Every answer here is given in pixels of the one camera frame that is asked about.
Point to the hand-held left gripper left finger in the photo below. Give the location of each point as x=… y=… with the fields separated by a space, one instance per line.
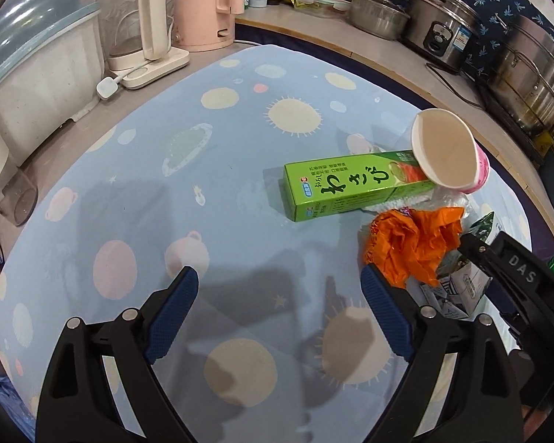
x=173 y=314

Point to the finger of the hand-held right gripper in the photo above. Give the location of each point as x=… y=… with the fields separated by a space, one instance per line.
x=478 y=251

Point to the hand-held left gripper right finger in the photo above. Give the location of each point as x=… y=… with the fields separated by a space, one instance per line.
x=388 y=314

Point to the green drink carton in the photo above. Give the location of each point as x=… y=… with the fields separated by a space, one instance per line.
x=448 y=293

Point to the clear plastic wrapper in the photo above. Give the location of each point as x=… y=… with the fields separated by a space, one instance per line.
x=445 y=198

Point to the orange wrapper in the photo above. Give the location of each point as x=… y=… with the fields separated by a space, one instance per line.
x=411 y=244

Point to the pink floral paper cup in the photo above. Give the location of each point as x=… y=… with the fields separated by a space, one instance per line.
x=443 y=152

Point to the long green cardboard box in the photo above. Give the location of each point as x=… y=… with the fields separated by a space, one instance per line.
x=341 y=189

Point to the black induction cooker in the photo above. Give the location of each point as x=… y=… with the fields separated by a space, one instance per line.
x=489 y=97

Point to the large steel steamer pot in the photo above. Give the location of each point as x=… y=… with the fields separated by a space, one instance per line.
x=531 y=78

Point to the blue plastic bag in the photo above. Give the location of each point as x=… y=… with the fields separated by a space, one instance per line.
x=0 y=392

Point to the steel rice cooker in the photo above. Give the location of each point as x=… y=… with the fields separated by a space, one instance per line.
x=448 y=27

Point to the white power plug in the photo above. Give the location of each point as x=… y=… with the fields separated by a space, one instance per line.
x=107 y=88

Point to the small steel lidded pot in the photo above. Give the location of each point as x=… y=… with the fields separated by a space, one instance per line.
x=378 y=18

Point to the dish container with clear lid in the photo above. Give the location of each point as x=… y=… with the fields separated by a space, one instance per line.
x=51 y=64

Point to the clear food container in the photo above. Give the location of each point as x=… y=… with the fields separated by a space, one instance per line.
x=325 y=2

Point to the white glass kettle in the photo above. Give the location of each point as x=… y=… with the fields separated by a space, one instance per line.
x=150 y=14

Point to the pink electric kettle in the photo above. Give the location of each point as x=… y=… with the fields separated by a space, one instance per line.
x=198 y=9

